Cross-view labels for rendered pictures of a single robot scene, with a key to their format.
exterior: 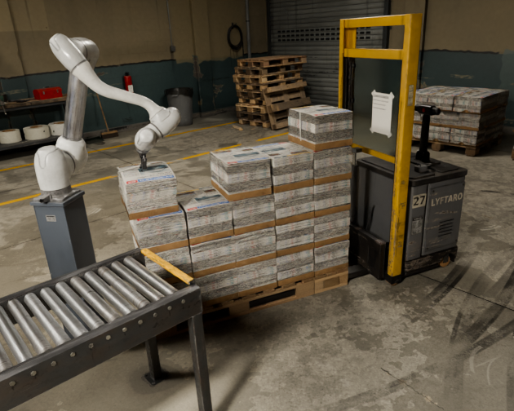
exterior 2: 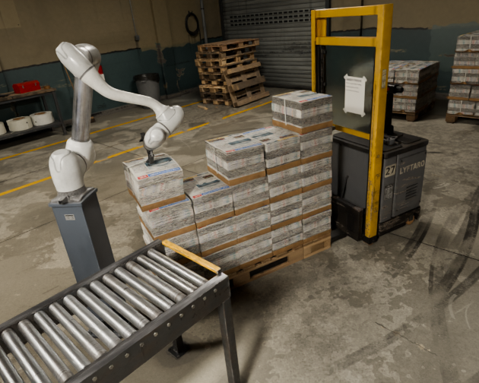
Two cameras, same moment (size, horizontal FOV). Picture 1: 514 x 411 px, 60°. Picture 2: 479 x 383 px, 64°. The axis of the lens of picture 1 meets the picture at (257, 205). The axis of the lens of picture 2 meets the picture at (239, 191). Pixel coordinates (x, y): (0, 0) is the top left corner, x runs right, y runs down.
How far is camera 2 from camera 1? 0.34 m
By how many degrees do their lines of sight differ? 5
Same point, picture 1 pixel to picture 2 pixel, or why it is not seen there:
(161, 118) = (168, 117)
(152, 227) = (163, 216)
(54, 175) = (70, 177)
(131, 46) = (99, 37)
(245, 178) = (242, 164)
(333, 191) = (317, 168)
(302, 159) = (290, 142)
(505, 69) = (433, 42)
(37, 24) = (9, 22)
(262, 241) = (258, 219)
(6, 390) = not seen: outside the picture
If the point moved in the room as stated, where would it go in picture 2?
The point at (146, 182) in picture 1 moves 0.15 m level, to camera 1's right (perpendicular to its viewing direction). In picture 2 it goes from (156, 176) to (181, 173)
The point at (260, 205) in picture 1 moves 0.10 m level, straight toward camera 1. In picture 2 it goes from (256, 187) to (258, 193)
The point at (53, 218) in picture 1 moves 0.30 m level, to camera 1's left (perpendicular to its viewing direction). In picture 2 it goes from (72, 217) to (18, 224)
